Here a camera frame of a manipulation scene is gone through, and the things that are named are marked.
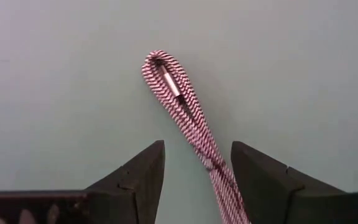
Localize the red and white braided cable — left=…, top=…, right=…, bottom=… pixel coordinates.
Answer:
left=140, top=49, right=251, bottom=224

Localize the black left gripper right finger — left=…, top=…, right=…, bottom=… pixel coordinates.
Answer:
left=230, top=140, right=347, bottom=224

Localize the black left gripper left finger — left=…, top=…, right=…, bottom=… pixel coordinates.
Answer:
left=84, top=139, right=167, bottom=224

